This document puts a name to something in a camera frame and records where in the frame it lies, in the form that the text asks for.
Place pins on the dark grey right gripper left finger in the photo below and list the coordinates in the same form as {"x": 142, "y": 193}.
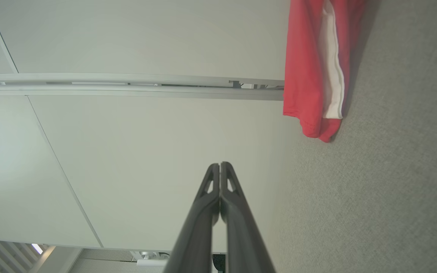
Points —
{"x": 195, "y": 246}

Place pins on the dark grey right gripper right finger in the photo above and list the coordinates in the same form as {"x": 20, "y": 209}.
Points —
{"x": 245, "y": 250}

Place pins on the red shorts with white band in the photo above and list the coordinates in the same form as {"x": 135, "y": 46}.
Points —
{"x": 304, "y": 68}

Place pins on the white ceiling fixture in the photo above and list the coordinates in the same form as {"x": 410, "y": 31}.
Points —
{"x": 152, "y": 258}

